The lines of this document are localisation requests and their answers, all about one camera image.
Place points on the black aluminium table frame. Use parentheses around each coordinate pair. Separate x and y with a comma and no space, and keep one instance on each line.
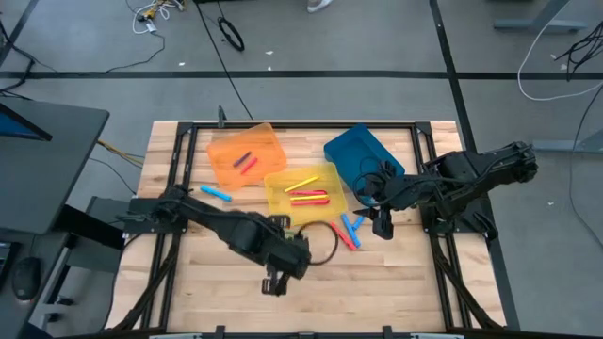
(306,125)

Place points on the black desk support beam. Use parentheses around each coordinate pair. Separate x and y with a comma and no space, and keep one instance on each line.
(89,228)

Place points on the blue highlighter marker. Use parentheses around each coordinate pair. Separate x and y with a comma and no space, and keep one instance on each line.
(216,193)
(358,223)
(351,231)

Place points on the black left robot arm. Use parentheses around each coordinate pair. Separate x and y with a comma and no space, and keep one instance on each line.
(212,219)

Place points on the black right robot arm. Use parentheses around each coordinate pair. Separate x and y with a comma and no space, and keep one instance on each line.
(471,169)

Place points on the yellow highlighter marker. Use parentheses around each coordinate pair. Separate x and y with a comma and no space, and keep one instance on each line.
(308,198)
(301,184)

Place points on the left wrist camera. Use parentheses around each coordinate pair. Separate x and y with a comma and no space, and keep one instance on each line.
(279,221)

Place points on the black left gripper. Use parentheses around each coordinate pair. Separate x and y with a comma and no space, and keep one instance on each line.
(289,256)

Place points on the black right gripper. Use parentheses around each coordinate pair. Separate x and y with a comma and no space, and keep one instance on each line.
(398,193)

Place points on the yellow translucent plastic bin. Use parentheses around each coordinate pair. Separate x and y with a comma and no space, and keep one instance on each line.
(330,174)

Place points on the blue plastic bin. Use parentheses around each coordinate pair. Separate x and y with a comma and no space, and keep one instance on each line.
(348,150)

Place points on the purple highlighter marker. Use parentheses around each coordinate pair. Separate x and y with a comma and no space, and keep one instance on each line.
(242,159)

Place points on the monitor with blue screen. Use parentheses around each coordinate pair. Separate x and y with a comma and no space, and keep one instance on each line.
(19,127)

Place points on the orange translucent plastic bin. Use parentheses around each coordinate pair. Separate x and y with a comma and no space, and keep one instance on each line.
(221,160)

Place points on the person's shoe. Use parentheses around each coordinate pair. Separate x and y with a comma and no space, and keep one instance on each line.
(319,4)

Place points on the grey desk foot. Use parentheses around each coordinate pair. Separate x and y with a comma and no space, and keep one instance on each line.
(565,145)
(537,24)

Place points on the black computer mouse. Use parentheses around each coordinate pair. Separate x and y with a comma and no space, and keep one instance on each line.
(26,278)

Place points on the grey desk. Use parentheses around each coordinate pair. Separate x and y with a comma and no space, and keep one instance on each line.
(56,165)

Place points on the black upright post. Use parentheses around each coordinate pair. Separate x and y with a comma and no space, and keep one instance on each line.
(221,117)

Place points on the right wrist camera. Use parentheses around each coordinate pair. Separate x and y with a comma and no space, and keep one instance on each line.
(387,168)

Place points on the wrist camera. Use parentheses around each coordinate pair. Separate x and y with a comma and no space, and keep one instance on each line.
(387,168)
(279,221)

